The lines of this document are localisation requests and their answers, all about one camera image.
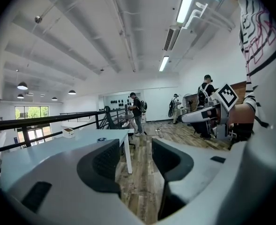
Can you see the person's striped white shirt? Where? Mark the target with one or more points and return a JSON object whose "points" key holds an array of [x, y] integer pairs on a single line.
{"points": [[259, 32]]}

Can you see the wooden wall panel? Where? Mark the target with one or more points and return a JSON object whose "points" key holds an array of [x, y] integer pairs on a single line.
{"points": [[239, 90]]}

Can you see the dark roll of tape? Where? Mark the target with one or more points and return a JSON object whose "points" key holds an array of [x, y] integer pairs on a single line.
{"points": [[101, 139]]}

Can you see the standing fan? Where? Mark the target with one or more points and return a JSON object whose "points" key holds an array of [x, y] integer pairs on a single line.
{"points": [[189, 102]]}

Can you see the white ceiling pipes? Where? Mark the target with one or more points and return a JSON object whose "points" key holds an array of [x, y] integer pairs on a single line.
{"points": [[202, 10]]}

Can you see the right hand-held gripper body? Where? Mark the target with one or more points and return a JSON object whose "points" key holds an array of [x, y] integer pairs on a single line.
{"points": [[226, 97]]}

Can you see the small white box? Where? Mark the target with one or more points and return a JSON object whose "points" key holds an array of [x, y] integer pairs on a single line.
{"points": [[68, 132]]}

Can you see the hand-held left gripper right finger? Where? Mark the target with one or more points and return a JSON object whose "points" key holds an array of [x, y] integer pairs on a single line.
{"points": [[170, 163]]}

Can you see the white table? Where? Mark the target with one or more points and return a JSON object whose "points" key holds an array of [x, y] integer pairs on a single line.
{"points": [[58, 146]]}

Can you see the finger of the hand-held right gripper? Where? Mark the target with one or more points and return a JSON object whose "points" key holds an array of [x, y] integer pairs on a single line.
{"points": [[194, 116]]}

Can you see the large black pendant lamp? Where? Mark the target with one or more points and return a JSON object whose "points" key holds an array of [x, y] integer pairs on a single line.
{"points": [[22, 86]]}

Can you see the large window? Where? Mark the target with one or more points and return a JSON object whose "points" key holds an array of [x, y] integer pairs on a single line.
{"points": [[32, 112]]}

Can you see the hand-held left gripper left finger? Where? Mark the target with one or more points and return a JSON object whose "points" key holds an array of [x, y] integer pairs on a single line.
{"points": [[98, 165]]}

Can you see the short ceiling tube light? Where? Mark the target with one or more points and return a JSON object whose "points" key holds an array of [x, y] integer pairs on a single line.
{"points": [[164, 63]]}

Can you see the ceiling air conditioner unit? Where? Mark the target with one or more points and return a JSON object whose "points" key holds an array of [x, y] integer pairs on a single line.
{"points": [[175, 37]]}

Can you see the black metal railing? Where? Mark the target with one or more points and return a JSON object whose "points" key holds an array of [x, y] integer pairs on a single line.
{"points": [[34, 121]]}

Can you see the black office chair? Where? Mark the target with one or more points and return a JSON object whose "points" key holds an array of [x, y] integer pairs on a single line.
{"points": [[112, 118]]}

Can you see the person's right forearm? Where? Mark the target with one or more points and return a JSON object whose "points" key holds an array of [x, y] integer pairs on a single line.
{"points": [[242, 115]]}

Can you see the long ceiling tube light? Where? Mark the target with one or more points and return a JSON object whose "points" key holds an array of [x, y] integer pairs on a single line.
{"points": [[185, 7]]}

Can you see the ceiling dome fixture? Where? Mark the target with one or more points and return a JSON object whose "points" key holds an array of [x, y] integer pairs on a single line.
{"points": [[38, 19]]}

